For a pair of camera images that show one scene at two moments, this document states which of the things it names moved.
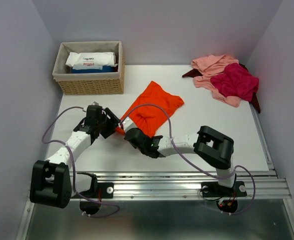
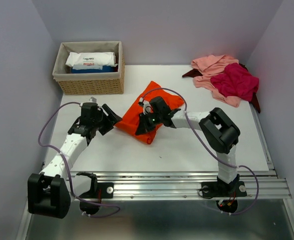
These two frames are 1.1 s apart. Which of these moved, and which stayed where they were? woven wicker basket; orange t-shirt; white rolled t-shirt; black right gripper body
Moved: black right gripper body
Stayed: orange t-shirt; woven wicker basket; white rolled t-shirt
